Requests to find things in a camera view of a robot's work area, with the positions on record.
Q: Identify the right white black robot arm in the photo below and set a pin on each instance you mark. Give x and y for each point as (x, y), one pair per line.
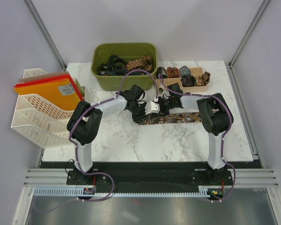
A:
(215, 116)

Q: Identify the red folder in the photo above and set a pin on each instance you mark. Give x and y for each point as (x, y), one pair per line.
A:
(46, 79)

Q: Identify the wooden compartment tray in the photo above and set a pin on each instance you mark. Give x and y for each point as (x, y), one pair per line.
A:
(172, 83)

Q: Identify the right aluminium corner post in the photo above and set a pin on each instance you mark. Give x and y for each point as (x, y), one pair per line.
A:
(255, 21)

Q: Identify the aluminium corner post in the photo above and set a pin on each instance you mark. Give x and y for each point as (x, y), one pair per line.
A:
(45, 33)
(255, 21)

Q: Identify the grey blue rolled tie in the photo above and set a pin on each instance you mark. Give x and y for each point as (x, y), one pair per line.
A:
(184, 71)

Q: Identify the dark patterned rolled tie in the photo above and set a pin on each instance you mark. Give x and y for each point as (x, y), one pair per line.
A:
(188, 81)

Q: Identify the aluminium rail frame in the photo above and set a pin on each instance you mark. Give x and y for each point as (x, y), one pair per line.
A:
(245, 178)

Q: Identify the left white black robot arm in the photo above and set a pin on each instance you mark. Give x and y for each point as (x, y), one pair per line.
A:
(85, 121)

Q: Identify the left aluminium corner post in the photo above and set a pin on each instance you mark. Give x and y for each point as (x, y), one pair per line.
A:
(45, 33)

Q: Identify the olive green plastic bin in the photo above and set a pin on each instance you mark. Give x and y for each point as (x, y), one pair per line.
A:
(127, 52)

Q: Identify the red patterned rolled tie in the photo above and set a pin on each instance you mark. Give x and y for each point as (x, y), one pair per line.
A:
(173, 72)

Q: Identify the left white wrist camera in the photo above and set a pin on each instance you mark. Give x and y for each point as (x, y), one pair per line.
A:
(152, 107)

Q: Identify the black rolled tie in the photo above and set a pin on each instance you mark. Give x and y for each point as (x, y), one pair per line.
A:
(161, 73)

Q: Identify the black ties in bin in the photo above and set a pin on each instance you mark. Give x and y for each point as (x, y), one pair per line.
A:
(114, 67)

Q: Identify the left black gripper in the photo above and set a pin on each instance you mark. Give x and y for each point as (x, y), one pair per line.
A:
(141, 119)

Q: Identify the brown patterned loose tie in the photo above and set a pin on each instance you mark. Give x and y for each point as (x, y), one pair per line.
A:
(202, 80)

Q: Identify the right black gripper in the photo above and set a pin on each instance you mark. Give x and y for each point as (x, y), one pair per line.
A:
(162, 111)

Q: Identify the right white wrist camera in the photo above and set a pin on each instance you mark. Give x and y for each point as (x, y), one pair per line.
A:
(163, 92)

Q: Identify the brown cat pattern tie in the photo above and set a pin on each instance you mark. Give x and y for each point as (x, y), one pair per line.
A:
(173, 118)

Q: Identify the white slotted cable duct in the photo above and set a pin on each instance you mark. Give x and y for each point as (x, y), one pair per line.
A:
(95, 192)

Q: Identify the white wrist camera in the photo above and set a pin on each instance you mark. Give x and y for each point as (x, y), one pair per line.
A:
(163, 92)
(152, 107)

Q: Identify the brown patterned tie in bin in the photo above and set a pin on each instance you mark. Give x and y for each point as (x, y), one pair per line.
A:
(144, 63)

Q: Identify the white plastic file rack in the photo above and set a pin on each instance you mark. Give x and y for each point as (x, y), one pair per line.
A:
(39, 120)

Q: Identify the orange folder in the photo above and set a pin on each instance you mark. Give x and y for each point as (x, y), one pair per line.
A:
(60, 92)

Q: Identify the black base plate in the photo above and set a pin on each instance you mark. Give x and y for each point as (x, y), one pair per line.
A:
(150, 176)

